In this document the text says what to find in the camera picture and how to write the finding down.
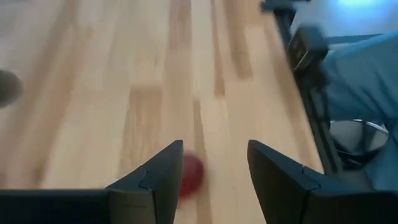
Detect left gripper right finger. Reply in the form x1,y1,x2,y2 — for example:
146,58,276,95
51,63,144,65
248,139,321,224

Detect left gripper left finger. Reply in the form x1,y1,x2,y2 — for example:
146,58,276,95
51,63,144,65
105,139,184,224

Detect dark red mango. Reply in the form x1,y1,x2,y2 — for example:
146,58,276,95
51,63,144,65
178,152,206,200

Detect person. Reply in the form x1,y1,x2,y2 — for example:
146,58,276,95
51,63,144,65
322,30,398,190

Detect black aluminium table frame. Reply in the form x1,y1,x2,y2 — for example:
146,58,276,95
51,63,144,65
261,0,343,175

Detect chair with chrome ring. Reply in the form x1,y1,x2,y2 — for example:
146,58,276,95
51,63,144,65
328,119,389,170

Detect black mount block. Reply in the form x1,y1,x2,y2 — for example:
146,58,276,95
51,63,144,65
287,26,330,74

